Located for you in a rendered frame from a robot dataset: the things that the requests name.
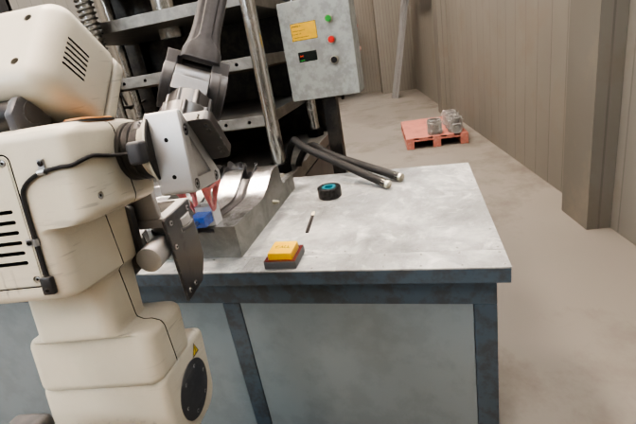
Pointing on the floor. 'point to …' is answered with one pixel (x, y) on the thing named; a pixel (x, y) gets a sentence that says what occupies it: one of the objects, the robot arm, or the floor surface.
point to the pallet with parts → (434, 129)
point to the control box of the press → (323, 55)
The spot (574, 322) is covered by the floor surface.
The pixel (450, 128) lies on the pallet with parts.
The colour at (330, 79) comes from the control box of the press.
